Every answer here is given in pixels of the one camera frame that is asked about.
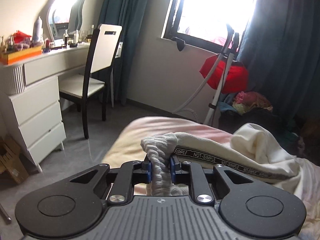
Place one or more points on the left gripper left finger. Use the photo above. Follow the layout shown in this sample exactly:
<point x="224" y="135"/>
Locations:
<point x="74" y="205"/>

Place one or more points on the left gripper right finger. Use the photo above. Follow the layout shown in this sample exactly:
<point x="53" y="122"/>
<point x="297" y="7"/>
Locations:
<point x="248" y="206"/>

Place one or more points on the white sweatpants with black stripe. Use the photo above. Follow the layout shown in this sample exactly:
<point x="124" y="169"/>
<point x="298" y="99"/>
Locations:
<point x="252" y="150"/>

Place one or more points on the pile of mixed clothes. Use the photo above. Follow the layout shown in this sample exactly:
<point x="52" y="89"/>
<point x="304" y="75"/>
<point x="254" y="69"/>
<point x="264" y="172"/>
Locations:
<point x="252" y="107"/>

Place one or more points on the pastel tie-dye bed duvet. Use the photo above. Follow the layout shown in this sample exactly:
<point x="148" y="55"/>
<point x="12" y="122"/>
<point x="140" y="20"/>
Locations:
<point x="128" y="148"/>

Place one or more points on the white dressing table with drawers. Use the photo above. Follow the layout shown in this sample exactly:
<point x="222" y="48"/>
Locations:
<point x="30" y="100"/>

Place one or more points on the white garment steamer stand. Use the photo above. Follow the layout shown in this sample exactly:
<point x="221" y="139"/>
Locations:
<point x="228" y="50"/>

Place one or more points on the orange tray on dresser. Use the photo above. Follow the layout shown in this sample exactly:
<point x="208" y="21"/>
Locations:
<point x="10" y="58"/>

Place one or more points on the black and white chair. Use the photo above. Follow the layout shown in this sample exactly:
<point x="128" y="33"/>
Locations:
<point x="101" y="55"/>

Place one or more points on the right teal curtain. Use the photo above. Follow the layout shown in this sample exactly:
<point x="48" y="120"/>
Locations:
<point x="280" y="49"/>

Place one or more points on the teal curtain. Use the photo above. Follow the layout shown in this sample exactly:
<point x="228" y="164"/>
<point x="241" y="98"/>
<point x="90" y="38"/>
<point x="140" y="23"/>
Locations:
<point x="128" y="14"/>
<point x="280" y="49"/>

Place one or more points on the white framed vanity mirror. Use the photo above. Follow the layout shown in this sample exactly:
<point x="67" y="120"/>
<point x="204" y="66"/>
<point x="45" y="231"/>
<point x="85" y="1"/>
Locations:
<point x="64" y="15"/>

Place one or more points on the black framed window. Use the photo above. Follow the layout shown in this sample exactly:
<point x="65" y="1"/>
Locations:
<point x="204" y="23"/>

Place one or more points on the left teal curtain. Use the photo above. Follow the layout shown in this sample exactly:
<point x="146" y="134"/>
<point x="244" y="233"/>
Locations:
<point x="128" y="14"/>

